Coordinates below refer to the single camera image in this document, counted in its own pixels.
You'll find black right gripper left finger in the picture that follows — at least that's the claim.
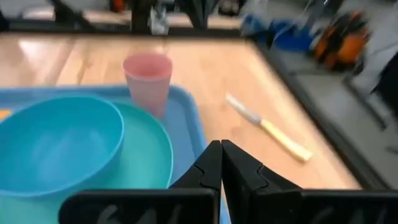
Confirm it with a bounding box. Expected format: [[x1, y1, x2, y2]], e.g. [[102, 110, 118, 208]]
[[58, 139, 223, 224]]

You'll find yellow cloth napkin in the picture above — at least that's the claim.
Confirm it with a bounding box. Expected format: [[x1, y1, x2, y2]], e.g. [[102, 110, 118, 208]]
[[0, 108, 14, 121]]

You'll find blue plastic tray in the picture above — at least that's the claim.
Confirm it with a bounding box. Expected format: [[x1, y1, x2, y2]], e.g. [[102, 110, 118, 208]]
[[0, 84, 231, 224]]

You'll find blue storage bin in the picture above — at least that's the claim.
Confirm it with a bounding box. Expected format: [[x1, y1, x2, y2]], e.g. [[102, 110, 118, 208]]
[[272, 20, 314, 53]]

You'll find pink plastic cup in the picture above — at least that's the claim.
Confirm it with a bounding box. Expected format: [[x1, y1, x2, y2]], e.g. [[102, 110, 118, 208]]
[[122, 53, 174, 119]]

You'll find teal plastic plate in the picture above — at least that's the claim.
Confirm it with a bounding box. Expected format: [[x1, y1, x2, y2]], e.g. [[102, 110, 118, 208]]
[[0, 100, 175, 224]]

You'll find orange and black bag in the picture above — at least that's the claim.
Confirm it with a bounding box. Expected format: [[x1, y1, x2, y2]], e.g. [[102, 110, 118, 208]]
[[313, 10, 371, 72]]

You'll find blue plastic bowl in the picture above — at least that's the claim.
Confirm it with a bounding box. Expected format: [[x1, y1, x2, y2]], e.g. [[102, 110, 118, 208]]
[[0, 94, 126, 199]]

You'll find cream-handled table knife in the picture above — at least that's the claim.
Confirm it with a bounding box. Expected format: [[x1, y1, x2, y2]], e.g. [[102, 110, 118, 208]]
[[224, 92, 313, 163]]

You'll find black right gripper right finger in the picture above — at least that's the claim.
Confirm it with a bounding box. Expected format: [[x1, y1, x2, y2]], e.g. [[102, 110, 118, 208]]
[[221, 139, 398, 224]]

